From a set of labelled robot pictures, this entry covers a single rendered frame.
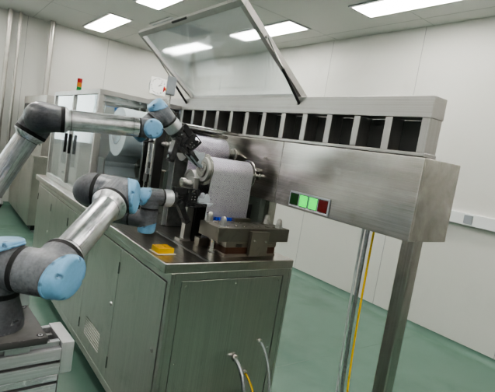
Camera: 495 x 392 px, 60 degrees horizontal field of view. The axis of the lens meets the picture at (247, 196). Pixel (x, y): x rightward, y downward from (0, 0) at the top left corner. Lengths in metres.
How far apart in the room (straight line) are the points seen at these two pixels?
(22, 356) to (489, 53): 3.95
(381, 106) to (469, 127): 2.49
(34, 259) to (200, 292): 0.80
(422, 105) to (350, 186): 0.41
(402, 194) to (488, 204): 2.44
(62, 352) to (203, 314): 0.68
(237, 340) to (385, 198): 0.89
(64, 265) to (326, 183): 1.13
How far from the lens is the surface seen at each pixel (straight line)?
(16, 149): 1.80
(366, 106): 1.79
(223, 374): 2.04
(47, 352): 1.33
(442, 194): 1.74
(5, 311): 1.26
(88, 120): 1.68
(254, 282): 1.94
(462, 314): 4.18
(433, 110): 1.63
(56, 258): 1.15
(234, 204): 2.07
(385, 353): 1.92
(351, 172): 1.78
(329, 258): 4.98
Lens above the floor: 1.36
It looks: 6 degrees down
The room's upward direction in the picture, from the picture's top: 9 degrees clockwise
